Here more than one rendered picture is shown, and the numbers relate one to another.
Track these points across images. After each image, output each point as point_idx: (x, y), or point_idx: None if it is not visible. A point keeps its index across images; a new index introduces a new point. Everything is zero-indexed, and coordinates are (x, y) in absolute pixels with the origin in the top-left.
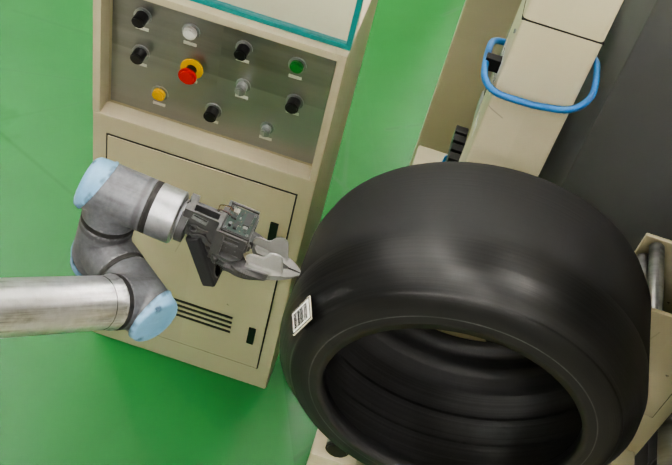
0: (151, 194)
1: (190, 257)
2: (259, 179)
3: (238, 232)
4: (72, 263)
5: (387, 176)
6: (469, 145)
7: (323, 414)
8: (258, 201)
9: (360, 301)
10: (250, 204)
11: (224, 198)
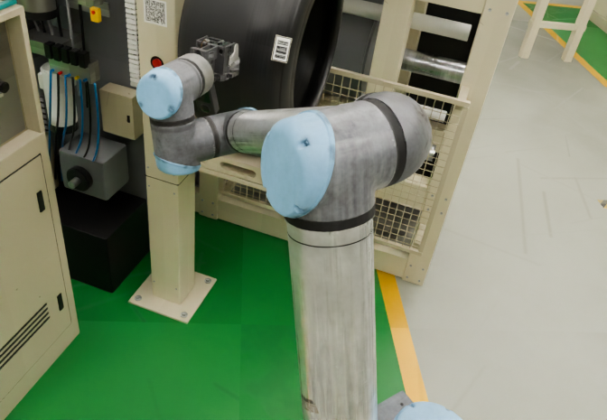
0: (190, 61)
1: (4, 290)
2: (16, 167)
3: (225, 43)
4: (185, 166)
5: None
6: None
7: None
8: (23, 185)
9: (300, 4)
10: (20, 194)
11: (4, 209)
